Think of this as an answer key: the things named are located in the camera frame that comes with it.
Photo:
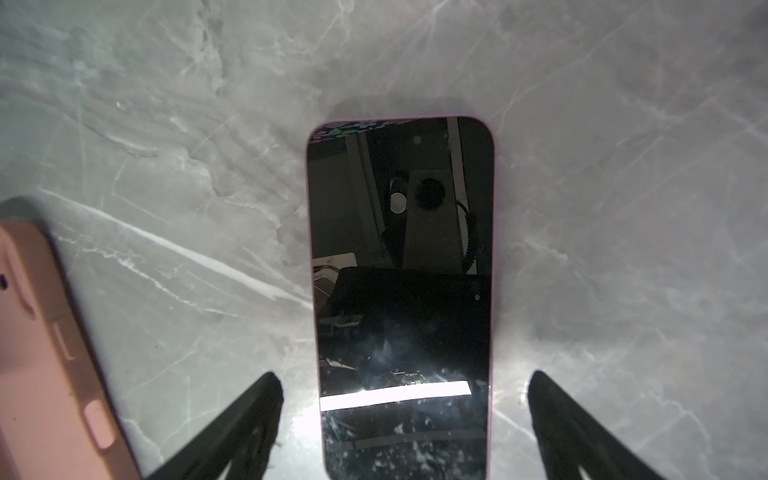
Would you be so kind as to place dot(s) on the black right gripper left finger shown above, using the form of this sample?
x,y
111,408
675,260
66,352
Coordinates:
x,y
237,443

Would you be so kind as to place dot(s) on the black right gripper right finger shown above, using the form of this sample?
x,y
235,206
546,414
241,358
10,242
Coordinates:
x,y
572,443

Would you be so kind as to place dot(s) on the pink phone case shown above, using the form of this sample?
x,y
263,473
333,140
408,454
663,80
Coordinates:
x,y
56,419

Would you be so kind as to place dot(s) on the pink-edged smartphone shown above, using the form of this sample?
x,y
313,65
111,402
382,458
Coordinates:
x,y
401,232

